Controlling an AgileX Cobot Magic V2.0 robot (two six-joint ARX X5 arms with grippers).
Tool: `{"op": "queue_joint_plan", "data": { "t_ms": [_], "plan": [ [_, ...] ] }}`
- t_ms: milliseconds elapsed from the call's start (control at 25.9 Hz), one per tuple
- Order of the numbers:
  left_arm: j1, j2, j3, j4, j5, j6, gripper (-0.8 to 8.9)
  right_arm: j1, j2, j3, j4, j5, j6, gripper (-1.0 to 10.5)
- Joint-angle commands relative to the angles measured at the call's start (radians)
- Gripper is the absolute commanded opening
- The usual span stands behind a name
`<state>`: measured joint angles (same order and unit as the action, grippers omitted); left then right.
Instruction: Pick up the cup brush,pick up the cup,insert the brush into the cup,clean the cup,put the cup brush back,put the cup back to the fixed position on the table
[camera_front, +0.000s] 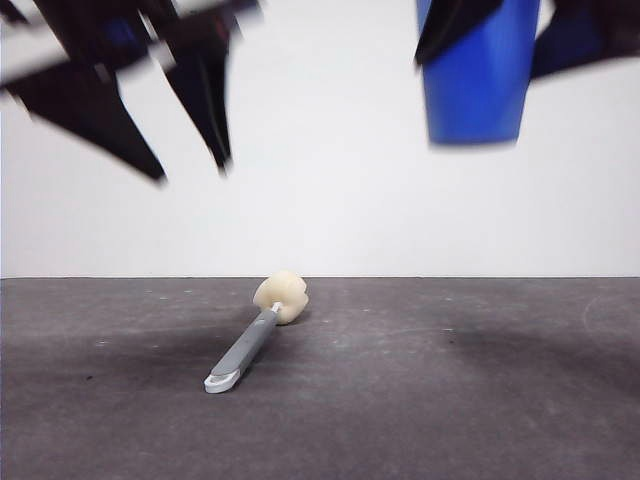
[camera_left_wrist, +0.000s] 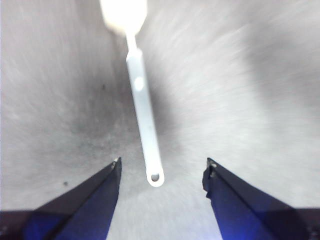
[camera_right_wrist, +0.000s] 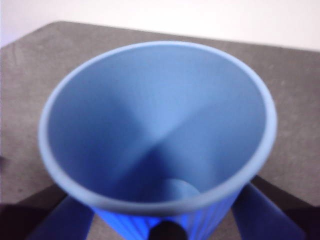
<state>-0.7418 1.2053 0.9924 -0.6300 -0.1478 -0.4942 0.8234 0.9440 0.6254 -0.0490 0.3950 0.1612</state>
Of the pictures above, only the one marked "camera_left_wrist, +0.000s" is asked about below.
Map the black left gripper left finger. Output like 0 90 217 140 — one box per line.
0 156 123 240

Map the grey handle sponge cup brush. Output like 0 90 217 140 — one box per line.
99 0 166 188

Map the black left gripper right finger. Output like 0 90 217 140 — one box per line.
202 157 320 240

